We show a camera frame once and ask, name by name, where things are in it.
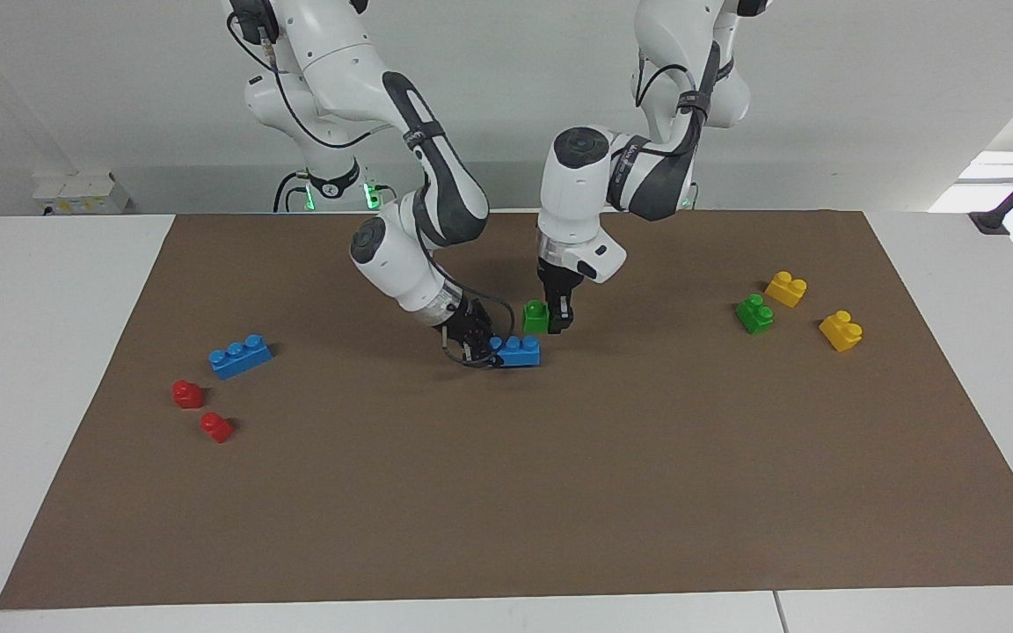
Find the blue three-stud toy brick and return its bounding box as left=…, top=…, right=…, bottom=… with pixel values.
left=489, top=335, right=542, bottom=368
left=208, top=334, right=274, bottom=381

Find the brown table mat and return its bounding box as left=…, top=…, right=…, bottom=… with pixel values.
left=0, top=209, right=1013, bottom=610

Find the yellow two-stud toy brick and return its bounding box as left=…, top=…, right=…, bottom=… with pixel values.
left=819, top=310, right=864, bottom=353
left=764, top=271, right=808, bottom=309

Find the white power strip box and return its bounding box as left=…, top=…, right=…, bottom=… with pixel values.
left=32, top=171, right=131, bottom=215

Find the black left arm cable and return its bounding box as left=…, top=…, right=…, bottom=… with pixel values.
left=634, top=35, right=727, bottom=159

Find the black right base cable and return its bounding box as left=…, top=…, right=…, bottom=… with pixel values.
left=273, top=171, right=307, bottom=213

